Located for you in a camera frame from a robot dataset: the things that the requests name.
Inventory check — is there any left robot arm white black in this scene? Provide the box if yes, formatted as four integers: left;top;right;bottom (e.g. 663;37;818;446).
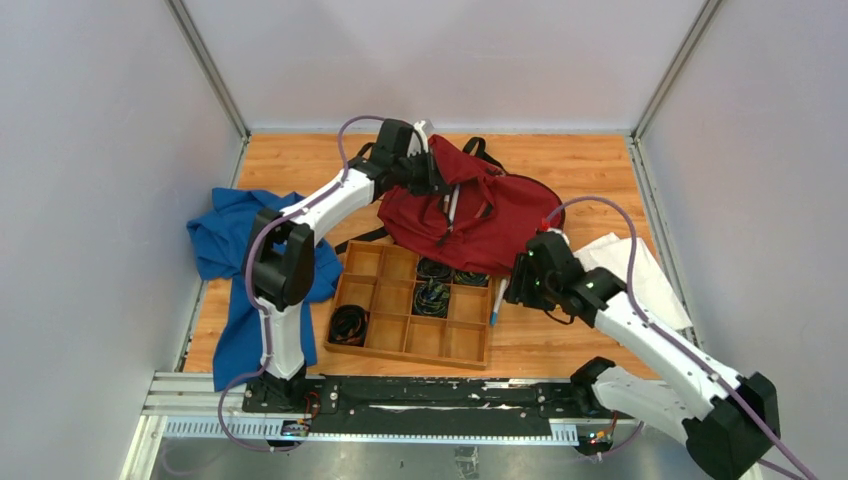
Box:
243;118;447;413

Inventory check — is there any red backpack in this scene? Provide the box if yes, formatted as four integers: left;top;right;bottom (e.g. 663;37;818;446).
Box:
355;135;565;276

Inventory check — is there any blue cloth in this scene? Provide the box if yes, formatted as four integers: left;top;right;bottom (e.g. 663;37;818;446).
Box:
186;187;344;392

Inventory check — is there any wooden compartment tray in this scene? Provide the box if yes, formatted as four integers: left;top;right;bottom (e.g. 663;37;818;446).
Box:
324;241;497;370

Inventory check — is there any white paper towel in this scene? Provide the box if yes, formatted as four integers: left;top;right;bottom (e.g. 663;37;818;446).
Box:
574;233;692;330

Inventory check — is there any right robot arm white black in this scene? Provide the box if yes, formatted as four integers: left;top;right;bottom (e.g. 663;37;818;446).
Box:
506;231;781;479

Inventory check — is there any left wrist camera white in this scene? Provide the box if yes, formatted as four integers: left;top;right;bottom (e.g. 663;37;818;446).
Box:
409;119;434;154

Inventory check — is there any white marker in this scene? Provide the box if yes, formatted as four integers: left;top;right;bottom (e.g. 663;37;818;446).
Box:
448;185;461;227

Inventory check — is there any coiled black cable front left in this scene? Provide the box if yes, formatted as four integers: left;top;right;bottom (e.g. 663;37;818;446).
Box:
327;304;371;348

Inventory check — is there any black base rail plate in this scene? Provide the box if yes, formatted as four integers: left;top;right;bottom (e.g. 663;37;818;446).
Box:
242;376;625;437

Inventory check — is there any coiled cable tray middle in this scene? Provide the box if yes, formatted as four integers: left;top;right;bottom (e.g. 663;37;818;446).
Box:
412;279;451;318

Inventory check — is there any blue capped marker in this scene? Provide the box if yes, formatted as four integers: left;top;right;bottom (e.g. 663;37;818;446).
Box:
489;278;509;326

